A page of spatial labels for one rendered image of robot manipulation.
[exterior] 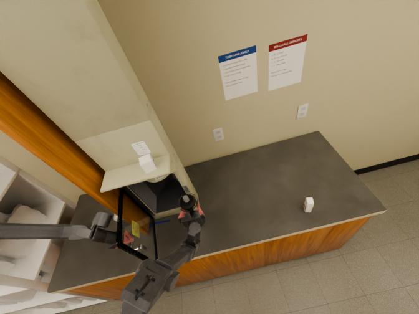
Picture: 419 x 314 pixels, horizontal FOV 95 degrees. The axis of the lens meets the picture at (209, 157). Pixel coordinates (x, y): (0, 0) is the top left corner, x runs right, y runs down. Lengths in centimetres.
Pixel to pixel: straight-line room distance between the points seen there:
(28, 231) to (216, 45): 115
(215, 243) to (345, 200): 81
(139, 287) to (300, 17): 129
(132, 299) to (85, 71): 64
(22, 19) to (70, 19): 11
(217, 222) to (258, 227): 25
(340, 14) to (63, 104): 133
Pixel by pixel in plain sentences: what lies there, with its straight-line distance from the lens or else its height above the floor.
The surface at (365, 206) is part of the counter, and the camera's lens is 144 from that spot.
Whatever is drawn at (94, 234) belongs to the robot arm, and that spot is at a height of 139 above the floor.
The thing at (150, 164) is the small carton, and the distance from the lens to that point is 85.
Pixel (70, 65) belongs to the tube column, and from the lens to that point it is 75.
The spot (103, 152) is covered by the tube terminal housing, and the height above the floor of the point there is 162.
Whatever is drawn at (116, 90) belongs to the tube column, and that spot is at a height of 186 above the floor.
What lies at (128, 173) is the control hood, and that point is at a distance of 94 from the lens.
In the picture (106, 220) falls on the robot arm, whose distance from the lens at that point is 105.
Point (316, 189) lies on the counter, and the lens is 141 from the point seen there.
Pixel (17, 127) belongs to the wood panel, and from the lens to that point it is 86.
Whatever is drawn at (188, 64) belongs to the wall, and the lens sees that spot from 115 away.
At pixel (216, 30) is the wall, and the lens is 113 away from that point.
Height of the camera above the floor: 212
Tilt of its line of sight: 47 degrees down
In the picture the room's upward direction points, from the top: 18 degrees counter-clockwise
